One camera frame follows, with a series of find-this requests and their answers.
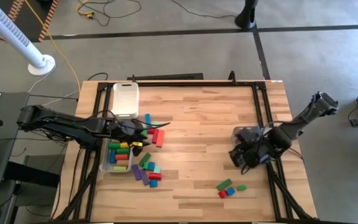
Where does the black controller box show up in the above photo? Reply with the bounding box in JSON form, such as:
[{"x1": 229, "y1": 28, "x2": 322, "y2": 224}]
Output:
[{"x1": 47, "y1": 126, "x2": 77, "y2": 142}]

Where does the long orange-red block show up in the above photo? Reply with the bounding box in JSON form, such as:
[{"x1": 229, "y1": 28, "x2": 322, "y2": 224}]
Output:
[{"x1": 155, "y1": 129, "x2": 166, "y2": 148}]

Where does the long green block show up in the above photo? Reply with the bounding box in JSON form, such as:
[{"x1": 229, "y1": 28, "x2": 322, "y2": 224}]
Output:
[
  {"x1": 138, "y1": 152, "x2": 152, "y2": 168},
  {"x1": 216, "y1": 178, "x2": 233, "y2": 192}
]

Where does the white fan cord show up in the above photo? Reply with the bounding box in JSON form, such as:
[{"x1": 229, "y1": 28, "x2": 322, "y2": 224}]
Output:
[{"x1": 28, "y1": 67, "x2": 55, "y2": 94}]

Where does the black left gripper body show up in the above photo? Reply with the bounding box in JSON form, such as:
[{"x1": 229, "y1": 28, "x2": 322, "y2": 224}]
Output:
[{"x1": 109, "y1": 119, "x2": 149, "y2": 142}]

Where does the long yellow cable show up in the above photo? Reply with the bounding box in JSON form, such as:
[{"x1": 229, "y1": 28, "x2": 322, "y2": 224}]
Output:
[{"x1": 24, "y1": 0, "x2": 82, "y2": 94}]

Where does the light grey plastic bin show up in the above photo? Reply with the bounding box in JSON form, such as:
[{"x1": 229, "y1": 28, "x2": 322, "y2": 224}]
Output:
[{"x1": 99, "y1": 138, "x2": 135, "y2": 174}]

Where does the clear smoky plastic bin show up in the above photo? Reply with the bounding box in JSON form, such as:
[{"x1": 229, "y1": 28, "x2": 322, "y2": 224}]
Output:
[{"x1": 231, "y1": 126, "x2": 269, "y2": 169}]

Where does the yellow cable with plug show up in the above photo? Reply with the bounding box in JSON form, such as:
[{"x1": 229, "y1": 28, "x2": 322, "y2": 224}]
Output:
[{"x1": 75, "y1": 0, "x2": 94, "y2": 19}]

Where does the black stand base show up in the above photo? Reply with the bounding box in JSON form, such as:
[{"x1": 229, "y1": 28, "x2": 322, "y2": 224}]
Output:
[{"x1": 234, "y1": 0, "x2": 259, "y2": 31}]

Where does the purple rectangular block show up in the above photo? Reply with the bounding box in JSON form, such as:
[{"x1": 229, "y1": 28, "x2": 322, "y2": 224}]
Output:
[
  {"x1": 132, "y1": 164, "x2": 142, "y2": 181},
  {"x1": 139, "y1": 169, "x2": 150, "y2": 187}
]

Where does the white plastic bin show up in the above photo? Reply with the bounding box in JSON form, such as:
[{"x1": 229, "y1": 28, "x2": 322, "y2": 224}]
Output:
[{"x1": 109, "y1": 82, "x2": 140, "y2": 121}]

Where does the black aluminium table frame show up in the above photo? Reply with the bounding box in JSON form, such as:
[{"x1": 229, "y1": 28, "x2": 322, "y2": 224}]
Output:
[{"x1": 53, "y1": 80, "x2": 318, "y2": 223}]

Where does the black flat floor bar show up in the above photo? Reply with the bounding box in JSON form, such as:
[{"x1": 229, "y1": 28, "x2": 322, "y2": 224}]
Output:
[{"x1": 126, "y1": 73, "x2": 204, "y2": 82}]

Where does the dark grey side desk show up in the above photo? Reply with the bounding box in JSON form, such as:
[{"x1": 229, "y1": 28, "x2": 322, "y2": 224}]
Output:
[{"x1": 0, "y1": 91, "x2": 30, "y2": 187}]

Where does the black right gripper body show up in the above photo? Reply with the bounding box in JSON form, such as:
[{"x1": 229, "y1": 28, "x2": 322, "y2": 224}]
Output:
[{"x1": 244, "y1": 127, "x2": 273, "y2": 169}]

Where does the black floor cable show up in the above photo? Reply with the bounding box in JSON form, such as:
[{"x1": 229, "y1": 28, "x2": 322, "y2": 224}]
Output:
[
  {"x1": 171, "y1": 0, "x2": 237, "y2": 19},
  {"x1": 76, "y1": 0, "x2": 142, "y2": 27}
]

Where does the short black cable loop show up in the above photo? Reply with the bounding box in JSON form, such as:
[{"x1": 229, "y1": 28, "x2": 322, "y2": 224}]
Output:
[{"x1": 86, "y1": 72, "x2": 109, "y2": 82}]

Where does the white tower fan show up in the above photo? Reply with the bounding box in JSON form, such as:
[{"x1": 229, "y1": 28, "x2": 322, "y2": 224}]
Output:
[{"x1": 0, "y1": 0, "x2": 57, "y2": 77}]

